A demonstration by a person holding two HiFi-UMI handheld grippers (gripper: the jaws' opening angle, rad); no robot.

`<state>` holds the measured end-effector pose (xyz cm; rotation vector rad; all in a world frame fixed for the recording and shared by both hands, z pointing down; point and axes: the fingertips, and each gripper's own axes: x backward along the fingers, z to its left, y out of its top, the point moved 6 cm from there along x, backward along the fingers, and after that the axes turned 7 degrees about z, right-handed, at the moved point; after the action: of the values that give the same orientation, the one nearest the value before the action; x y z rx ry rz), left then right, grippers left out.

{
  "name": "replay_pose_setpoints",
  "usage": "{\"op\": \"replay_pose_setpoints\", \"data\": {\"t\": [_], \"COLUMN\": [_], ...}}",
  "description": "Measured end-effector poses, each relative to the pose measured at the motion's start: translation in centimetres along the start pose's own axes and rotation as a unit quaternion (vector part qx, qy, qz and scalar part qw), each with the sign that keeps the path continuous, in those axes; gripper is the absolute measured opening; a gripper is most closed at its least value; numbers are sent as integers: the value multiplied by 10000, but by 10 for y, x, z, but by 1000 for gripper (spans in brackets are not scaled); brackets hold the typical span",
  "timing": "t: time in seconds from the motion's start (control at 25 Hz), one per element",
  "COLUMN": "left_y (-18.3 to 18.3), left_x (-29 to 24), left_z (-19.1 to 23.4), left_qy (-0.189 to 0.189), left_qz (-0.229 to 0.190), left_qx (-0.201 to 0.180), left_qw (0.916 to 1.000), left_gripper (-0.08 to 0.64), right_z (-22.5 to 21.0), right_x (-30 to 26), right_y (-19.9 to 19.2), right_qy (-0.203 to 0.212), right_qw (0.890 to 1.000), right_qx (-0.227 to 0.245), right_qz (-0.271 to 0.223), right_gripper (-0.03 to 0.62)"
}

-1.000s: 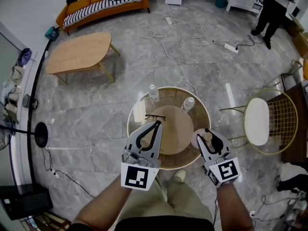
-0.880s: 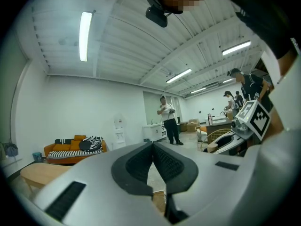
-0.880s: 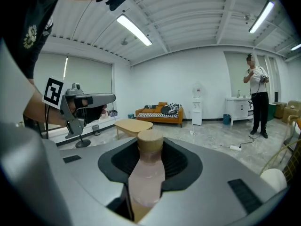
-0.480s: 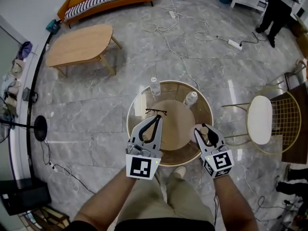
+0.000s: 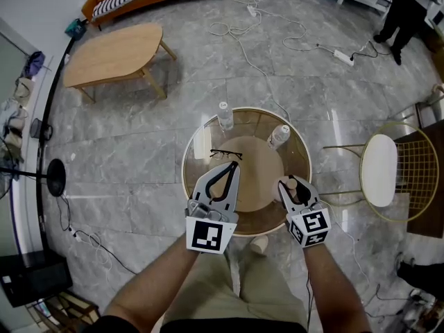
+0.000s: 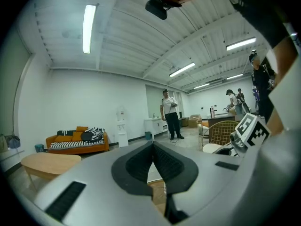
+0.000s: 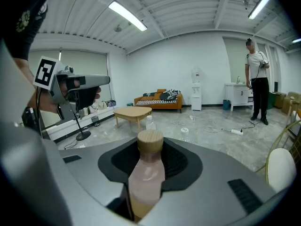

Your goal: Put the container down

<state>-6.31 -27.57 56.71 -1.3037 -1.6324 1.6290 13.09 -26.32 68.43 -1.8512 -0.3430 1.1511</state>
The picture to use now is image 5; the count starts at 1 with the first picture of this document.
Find black mesh waste basket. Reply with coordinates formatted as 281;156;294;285
30;117;54;140

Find grey clothes pile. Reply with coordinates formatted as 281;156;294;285
0;99;29;180

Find person's black shirt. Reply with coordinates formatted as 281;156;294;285
83;315;310;333

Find white tangled cable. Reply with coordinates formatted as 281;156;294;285
81;232;112;267

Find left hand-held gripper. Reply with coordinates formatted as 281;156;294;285
185;161;241;255

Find round glass side table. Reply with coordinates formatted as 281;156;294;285
181;107;312;238

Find white floor cable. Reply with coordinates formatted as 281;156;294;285
207;0;348;123

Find person's left forearm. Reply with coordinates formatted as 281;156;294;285
103;232;203;333

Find teal basket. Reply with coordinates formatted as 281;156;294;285
65;18;88;42

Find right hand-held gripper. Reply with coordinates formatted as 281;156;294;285
277;174;332;249

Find black eyeglasses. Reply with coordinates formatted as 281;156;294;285
210;148;244;161

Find clear plastic water bottle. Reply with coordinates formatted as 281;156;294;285
266;124;291;151
217;101;234;132

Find person's right white shoe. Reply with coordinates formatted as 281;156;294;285
250;234;270;257

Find black standing fan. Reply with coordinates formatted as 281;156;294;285
0;140;67;200

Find purple umbrella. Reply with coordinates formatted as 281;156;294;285
26;51;46;80

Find person's right forearm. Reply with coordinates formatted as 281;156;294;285
302;244;373;333

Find person's khaki trousers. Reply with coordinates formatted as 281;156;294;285
160;244;310;329

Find gold wire chair white seat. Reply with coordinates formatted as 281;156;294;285
322;122;440;223

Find black monitor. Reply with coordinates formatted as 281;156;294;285
0;253;74;309

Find beige tote bag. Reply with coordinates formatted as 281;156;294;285
13;77;36;108

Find small beige round object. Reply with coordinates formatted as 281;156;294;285
276;178;300;205

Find black floor cable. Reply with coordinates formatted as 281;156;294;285
55;192;138;278

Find wooden rack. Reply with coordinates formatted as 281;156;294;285
26;289;102;333

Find low wooden oval table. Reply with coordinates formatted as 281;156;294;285
62;22;178;104

